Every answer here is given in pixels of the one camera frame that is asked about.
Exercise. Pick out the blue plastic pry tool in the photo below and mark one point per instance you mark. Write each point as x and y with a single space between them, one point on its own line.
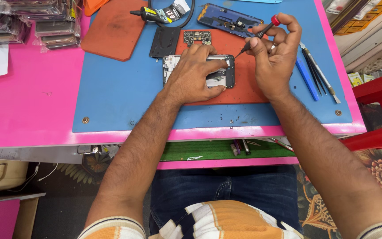
307 78

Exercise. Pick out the red-capped black screwdriver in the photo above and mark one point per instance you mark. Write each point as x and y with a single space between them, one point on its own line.
264 30

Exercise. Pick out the black tweezers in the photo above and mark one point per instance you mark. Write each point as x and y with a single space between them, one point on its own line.
313 71

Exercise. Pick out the blue work mat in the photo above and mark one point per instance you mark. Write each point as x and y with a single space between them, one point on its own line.
118 96

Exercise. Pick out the person's right hand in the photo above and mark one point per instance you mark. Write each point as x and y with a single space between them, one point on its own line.
275 71

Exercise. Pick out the wooden side table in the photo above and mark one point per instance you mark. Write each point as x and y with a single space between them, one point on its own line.
22 212

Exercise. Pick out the black yellow glue tube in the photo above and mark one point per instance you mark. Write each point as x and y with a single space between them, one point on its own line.
159 14

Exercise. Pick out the red plastic stool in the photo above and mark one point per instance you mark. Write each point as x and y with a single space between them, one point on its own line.
376 132

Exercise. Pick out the blue jeans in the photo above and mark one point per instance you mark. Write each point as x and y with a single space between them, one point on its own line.
224 189

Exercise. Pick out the blue phone back cover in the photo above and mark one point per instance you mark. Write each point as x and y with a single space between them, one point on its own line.
222 18

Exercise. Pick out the green-lined drawer with tools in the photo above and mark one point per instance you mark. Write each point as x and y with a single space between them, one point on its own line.
211 150

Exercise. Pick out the metal spudger tool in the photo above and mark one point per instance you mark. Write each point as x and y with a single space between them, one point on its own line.
323 78

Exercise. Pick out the smartphone frame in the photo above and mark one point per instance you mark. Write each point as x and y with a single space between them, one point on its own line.
230 73

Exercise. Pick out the small yellow boxes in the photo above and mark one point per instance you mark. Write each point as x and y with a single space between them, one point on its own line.
360 79

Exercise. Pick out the green phone circuit board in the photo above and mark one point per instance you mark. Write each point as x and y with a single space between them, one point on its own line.
197 37

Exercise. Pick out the stack of packaged phone cases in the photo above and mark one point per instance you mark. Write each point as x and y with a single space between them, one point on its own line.
45 23

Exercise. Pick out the shelf with goods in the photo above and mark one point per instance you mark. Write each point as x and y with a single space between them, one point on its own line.
360 16

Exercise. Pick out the orange silicone repair mat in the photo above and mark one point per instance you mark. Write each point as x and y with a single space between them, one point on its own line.
244 83
114 30

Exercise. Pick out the orange plastic tray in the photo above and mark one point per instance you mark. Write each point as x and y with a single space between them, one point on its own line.
93 6

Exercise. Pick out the person's left hand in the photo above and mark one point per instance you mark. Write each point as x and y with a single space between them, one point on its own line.
189 76

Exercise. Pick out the black phone battery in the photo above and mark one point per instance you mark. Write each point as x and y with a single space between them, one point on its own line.
164 41

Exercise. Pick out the orange white striped shirt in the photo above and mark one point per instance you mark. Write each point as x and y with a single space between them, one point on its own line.
224 220

